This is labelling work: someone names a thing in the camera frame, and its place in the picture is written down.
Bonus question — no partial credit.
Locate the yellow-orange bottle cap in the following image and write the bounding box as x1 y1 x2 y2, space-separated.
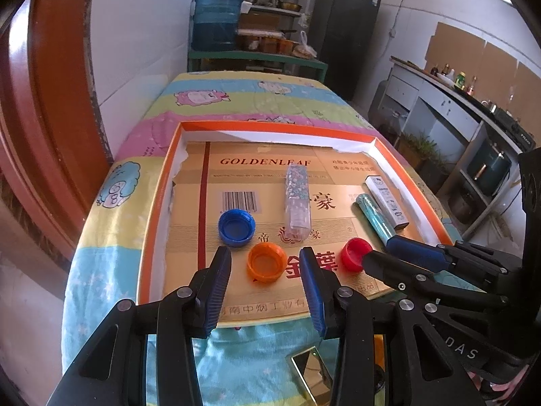
373 335 385 369

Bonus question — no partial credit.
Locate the red bottle cap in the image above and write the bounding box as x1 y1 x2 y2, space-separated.
339 238 372 273

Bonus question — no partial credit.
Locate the gold rectangular box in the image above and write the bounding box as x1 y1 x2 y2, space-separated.
290 346 333 406

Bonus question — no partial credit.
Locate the teal rectangular box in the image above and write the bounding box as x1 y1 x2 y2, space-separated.
356 194 396 246

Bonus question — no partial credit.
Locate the white Hello Kitty box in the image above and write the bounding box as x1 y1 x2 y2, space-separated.
365 175 409 230

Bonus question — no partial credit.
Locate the orange bottle cap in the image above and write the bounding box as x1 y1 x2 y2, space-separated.
247 242 288 283

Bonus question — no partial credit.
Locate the clear floral plastic case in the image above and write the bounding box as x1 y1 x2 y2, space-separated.
285 164 312 242

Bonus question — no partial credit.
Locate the blue bottle cap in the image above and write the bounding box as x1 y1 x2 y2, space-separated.
218 209 256 247

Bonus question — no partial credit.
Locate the black bottle cap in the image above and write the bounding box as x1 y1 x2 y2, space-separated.
374 365 386 394

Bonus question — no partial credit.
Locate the dark green appliance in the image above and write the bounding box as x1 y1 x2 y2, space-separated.
467 139 511 196

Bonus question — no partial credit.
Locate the colourful cartoon quilt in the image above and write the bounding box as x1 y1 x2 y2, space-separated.
62 71 460 405

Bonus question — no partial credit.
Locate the potted green plant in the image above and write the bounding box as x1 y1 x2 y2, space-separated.
396 133 453 194

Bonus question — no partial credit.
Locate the orange-rimmed cardboard tray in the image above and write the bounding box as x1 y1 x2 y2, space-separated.
137 121 451 327

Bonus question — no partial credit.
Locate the white kitchen counter cabinet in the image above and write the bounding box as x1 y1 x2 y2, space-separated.
371 58 525 245

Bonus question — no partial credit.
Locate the red wooden door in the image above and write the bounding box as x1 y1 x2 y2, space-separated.
0 0 113 297

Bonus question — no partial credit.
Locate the plastic bag of food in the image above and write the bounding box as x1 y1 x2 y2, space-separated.
291 30 317 60

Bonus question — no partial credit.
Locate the black refrigerator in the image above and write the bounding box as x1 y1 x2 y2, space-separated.
307 0 380 101

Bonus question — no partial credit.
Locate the green bench table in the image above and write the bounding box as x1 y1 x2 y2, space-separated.
187 50 328 83

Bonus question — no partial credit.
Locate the green metal shelf rack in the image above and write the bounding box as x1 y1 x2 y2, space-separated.
237 0 307 53

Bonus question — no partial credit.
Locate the blue water jug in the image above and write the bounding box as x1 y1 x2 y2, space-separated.
192 0 244 51

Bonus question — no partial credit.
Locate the brown cardboard wall panel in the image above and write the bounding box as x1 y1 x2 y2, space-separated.
425 22 540 140

